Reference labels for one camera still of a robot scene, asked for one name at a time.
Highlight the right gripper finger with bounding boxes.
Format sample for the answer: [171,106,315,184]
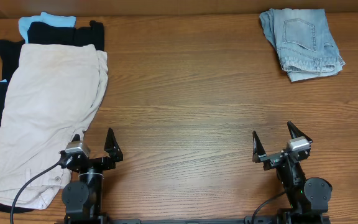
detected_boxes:
[252,131,266,163]
[287,121,313,143]

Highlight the beige khaki shorts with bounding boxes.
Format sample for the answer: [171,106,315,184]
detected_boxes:
[0,43,109,210]

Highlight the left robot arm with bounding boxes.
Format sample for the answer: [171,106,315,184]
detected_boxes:
[59,128,123,223]

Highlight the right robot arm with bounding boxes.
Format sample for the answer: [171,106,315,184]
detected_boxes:
[249,121,333,224]

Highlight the folded light blue jeans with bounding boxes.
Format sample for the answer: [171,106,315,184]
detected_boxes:
[259,8,345,82]

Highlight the black garment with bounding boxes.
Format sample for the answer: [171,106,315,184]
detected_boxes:
[0,20,106,214]

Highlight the light blue garment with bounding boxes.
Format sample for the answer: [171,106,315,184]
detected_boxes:
[0,11,76,165]

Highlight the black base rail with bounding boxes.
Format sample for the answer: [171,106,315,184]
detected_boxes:
[54,214,332,224]

